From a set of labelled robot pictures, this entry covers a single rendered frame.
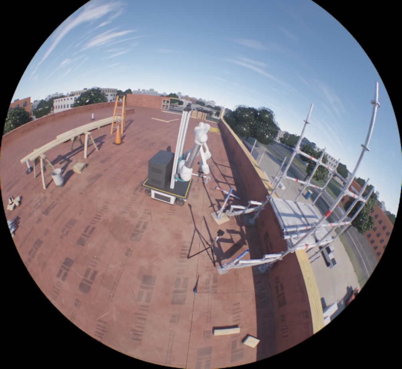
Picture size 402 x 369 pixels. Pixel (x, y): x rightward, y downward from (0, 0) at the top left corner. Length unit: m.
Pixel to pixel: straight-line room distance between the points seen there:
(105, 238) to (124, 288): 0.82
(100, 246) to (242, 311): 2.22
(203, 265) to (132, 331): 1.44
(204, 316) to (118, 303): 1.06
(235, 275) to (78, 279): 2.27
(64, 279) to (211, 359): 2.09
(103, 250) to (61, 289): 1.05
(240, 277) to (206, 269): 0.55
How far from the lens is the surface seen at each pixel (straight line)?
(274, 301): 2.44
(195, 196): 2.87
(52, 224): 2.96
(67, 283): 2.36
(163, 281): 1.92
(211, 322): 2.02
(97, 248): 2.24
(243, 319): 2.20
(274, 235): 2.40
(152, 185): 2.44
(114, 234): 2.25
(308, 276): 2.08
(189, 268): 1.99
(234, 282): 2.15
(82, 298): 2.22
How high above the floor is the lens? 1.90
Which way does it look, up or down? 29 degrees down
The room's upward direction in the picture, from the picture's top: 15 degrees clockwise
